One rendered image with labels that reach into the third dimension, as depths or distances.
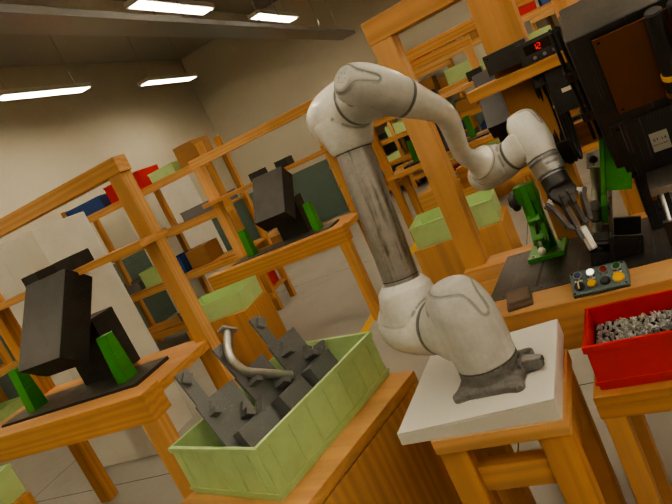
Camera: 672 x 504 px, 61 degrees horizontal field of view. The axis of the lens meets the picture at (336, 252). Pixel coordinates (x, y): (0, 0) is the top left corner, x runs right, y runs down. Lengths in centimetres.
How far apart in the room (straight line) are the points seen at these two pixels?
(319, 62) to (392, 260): 1122
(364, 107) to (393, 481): 110
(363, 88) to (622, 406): 95
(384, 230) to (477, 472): 63
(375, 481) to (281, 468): 30
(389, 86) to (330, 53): 1116
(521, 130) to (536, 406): 79
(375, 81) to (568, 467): 97
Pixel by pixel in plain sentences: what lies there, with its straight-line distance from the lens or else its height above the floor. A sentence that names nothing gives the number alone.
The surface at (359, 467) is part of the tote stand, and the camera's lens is 175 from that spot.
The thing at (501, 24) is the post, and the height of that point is 170.
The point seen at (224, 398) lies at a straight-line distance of 191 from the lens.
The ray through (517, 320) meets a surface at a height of 88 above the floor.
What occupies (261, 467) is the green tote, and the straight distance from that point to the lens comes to 163.
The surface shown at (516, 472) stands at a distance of 150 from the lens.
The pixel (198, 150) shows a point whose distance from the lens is 690.
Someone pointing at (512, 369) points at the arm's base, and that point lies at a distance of 145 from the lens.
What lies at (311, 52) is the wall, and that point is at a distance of 1269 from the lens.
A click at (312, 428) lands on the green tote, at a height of 87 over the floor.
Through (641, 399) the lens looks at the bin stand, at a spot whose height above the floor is 78.
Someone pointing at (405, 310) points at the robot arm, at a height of 112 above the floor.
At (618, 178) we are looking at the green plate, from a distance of 190.
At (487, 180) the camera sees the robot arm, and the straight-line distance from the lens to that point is 182.
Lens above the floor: 160
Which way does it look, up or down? 10 degrees down
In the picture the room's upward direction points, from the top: 25 degrees counter-clockwise
